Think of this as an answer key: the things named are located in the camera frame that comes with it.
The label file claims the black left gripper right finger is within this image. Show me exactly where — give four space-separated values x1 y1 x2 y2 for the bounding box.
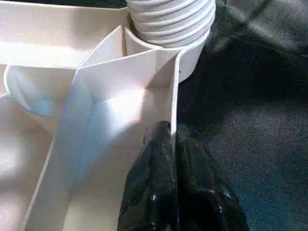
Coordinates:
174 124 251 231

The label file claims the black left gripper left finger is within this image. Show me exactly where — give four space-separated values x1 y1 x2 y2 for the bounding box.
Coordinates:
116 120 179 231

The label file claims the white plastic table top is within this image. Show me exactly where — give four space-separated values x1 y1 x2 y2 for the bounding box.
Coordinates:
0 0 213 231

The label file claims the white plastic table leg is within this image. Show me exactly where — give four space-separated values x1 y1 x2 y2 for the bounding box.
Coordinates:
125 0 217 49

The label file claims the black mat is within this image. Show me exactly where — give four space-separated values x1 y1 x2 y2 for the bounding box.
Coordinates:
0 0 308 231

